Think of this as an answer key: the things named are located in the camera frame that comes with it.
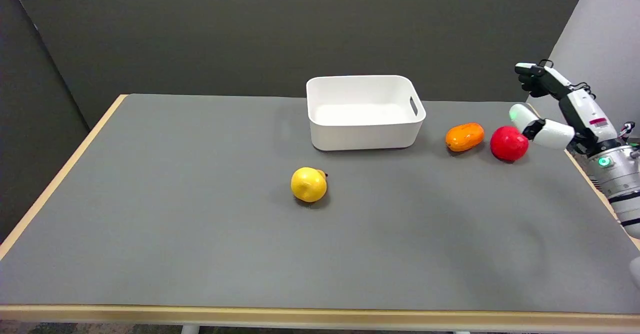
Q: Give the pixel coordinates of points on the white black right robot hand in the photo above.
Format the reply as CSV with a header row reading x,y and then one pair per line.
x,y
575,106

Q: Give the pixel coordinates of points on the red tomato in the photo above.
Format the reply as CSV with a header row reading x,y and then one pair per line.
x,y
507,144

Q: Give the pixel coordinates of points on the orange oval fruit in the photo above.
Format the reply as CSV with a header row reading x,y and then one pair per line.
x,y
464,136

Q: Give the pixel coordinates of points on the white plastic bin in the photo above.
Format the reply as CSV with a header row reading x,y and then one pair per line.
x,y
364,111

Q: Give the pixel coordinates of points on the yellow pear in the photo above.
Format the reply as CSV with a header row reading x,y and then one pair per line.
x,y
308,184

